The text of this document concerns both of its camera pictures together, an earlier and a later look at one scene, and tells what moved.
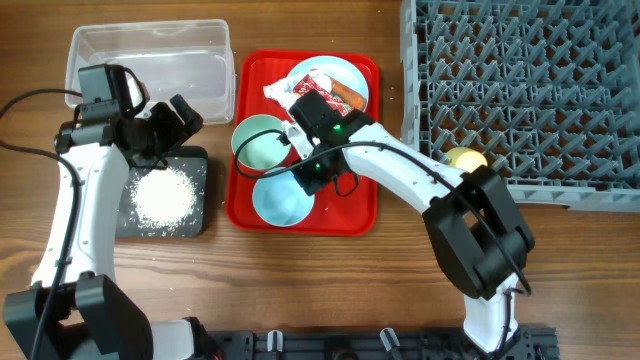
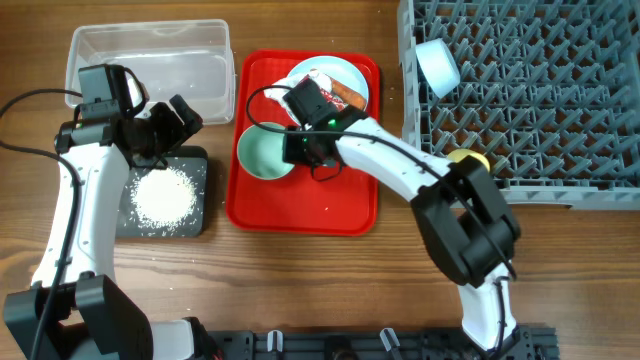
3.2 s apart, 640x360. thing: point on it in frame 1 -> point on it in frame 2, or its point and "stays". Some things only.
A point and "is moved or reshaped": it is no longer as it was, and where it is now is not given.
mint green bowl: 263,149 is moved or reshaped
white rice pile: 164,197 stays
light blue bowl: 279,200 -> 439,67
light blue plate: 344,71 stays
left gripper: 162,112 stays
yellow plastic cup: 466,158 stays
